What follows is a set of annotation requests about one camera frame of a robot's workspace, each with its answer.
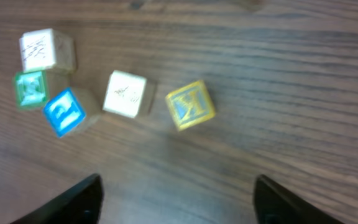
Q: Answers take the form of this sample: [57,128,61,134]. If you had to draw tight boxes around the white ice cream block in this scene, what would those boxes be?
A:
[103,70,157,119]

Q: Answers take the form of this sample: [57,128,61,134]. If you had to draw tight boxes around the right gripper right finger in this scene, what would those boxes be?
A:
[253,175,343,224]

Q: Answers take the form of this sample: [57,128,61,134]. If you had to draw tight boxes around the green letter Z block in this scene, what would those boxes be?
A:
[12,70,71,111]

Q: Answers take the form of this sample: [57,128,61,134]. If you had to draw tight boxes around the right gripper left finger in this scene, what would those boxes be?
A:
[12,174,104,224]

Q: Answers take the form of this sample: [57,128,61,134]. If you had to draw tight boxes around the white sketch block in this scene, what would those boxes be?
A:
[19,28,76,73]

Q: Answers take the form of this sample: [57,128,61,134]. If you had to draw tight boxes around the yellow letter K block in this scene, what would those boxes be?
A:
[165,80,216,131]

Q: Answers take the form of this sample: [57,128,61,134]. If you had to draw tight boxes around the blue letter P block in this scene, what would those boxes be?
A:
[43,86,102,138]

